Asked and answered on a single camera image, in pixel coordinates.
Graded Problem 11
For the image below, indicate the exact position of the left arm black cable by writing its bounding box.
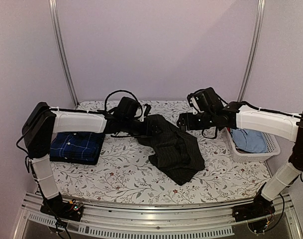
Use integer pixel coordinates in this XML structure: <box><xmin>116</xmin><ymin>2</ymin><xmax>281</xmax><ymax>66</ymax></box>
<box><xmin>104</xmin><ymin>90</ymin><xmax>143</xmax><ymax>120</ymax></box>

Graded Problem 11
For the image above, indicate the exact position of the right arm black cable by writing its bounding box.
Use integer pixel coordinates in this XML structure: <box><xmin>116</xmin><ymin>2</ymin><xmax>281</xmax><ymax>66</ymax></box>
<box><xmin>202</xmin><ymin>97</ymin><xmax>303</xmax><ymax>139</ymax></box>

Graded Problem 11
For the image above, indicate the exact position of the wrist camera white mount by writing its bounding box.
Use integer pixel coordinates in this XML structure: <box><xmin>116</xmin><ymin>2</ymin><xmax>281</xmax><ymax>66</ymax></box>
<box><xmin>139</xmin><ymin>104</ymin><xmax>151</xmax><ymax>122</ymax></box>
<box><xmin>187</xmin><ymin>93</ymin><xmax>199</xmax><ymax>115</ymax></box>

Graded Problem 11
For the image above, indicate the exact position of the aluminium front rail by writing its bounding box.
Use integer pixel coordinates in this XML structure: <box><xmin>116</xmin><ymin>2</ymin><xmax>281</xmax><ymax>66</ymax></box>
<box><xmin>13</xmin><ymin>193</ymin><xmax>303</xmax><ymax>239</ymax></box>

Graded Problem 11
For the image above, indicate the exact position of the black pinstriped long sleeve shirt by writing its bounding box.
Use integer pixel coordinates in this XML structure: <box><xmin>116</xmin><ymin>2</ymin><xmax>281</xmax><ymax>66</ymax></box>
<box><xmin>138</xmin><ymin>115</ymin><xmax>205</xmax><ymax>186</ymax></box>

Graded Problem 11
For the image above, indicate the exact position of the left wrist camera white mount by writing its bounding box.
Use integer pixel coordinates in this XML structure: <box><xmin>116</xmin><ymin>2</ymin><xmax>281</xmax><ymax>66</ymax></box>
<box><xmin>139</xmin><ymin>104</ymin><xmax>151</xmax><ymax>122</ymax></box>

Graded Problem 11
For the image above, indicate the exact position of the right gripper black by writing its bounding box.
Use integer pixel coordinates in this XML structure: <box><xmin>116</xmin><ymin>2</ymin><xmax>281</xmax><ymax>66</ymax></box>
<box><xmin>176</xmin><ymin>112</ymin><xmax>215</xmax><ymax>132</ymax></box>

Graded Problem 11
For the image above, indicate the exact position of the floral patterned tablecloth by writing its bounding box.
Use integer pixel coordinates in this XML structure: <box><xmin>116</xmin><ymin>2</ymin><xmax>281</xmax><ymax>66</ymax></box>
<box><xmin>35</xmin><ymin>100</ymin><xmax>275</xmax><ymax>205</ymax></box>

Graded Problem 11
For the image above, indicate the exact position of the aluminium frame post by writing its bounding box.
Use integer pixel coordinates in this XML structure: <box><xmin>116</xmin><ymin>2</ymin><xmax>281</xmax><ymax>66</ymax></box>
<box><xmin>237</xmin><ymin>0</ymin><xmax>266</xmax><ymax>101</ymax></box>
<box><xmin>48</xmin><ymin>0</ymin><xmax>79</xmax><ymax>106</ymax></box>

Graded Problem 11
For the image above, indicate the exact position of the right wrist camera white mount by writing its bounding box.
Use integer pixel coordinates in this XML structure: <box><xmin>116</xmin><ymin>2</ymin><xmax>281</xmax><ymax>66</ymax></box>
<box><xmin>187</xmin><ymin>93</ymin><xmax>199</xmax><ymax>115</ymax></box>

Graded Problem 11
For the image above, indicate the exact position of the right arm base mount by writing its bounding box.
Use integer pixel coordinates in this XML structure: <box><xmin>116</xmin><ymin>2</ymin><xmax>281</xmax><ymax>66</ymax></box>
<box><xmin>232</xmin><ymin>191</ymin><xmax>275</xmax><ymax>222</ymax></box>

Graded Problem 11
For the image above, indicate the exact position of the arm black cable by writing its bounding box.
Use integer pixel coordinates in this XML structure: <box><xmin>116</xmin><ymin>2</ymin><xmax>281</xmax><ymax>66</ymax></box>
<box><xmin>104</xmin><ymin>90</ymin><xmax>143</xmax><ymax>120</ymax></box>
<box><xmin>202</xmin><ymin>97</ymin><xmax>303</xmax><ymax>139</ymax></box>

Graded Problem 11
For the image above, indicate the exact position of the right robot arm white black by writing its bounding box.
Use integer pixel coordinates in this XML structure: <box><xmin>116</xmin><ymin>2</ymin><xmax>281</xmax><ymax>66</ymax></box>
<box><xmin>177</xmin><ymin>87</ymin><xmax>303</xmax><ymax>217</ymax></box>

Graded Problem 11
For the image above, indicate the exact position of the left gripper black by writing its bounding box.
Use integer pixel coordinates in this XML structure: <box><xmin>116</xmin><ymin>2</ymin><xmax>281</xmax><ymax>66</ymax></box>
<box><xmin>122</xmin><ymin>118</ymin><xmax>164</xmax><ymax>139</ymax></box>

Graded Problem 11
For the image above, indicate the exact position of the white plastic laundry basket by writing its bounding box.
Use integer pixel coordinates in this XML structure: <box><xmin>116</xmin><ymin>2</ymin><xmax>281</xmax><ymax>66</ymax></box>
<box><xmin>223</xmin><ymin>128</ymin><xmax>281</xmax><ymax>162</ymax></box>

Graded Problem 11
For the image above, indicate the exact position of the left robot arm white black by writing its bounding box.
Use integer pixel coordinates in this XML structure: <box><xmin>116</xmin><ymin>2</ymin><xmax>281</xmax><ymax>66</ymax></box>
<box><xmin>21</xmin><ymin>97</ymin><xmax>161</xmax><ymax>216</ymax></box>

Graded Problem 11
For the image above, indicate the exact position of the right aluminium frame post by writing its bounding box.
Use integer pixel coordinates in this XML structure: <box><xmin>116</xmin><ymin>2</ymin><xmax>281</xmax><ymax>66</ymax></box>
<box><xmin>237</xmin><ymin>0</ymin><xmax>266</xmax><ymax>101</ymax></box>

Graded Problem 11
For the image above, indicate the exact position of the left aluminium frame post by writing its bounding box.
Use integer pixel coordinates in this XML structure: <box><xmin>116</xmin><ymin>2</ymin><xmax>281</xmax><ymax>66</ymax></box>
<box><xmin>48</xmin><ymin>0</ymin><xmax>79</xmax><ymax>106</ymax></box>

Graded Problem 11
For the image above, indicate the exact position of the light blue shirt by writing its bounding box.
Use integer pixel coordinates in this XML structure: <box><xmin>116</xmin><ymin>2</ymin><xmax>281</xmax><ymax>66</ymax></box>
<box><xmin>231</xmin><ymin>128</ymin><xmax>268</xmax><ymax>153</ymax></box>

